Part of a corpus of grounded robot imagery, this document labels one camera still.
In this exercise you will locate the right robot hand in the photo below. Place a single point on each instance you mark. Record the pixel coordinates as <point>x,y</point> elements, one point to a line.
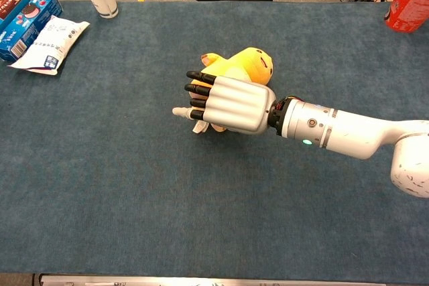
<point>238,105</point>

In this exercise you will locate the yellow plush toy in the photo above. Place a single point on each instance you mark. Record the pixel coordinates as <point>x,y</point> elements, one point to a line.
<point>248,65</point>

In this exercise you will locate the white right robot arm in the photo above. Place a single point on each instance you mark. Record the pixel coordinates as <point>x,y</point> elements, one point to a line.
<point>352,132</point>

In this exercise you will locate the blue felt table mat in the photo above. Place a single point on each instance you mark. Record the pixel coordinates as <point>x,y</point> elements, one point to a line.
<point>134,182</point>

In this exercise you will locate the white snack bag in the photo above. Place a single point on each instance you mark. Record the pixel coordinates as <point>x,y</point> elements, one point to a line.
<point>50,45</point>

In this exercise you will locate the blue cookie box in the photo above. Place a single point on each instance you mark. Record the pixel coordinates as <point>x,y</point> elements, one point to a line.
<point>23,24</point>

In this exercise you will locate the brown red snack box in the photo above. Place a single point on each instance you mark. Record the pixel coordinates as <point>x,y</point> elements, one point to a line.
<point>8,4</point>

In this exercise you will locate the silver metal table rail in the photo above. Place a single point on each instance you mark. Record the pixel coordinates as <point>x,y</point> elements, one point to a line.
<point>201,281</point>

